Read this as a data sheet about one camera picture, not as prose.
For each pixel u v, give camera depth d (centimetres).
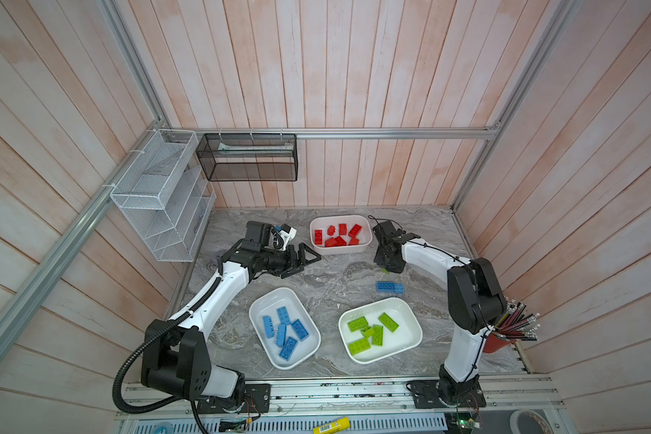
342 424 69
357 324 86
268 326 84
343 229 110
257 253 64
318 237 107
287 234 76
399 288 93
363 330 84
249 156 106
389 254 72
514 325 75
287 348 80
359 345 81
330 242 107
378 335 84
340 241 107
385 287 95
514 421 69
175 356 42
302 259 70
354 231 110
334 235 110
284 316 88
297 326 84
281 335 82
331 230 110
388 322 88
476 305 52
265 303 88
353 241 107
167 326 43
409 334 85
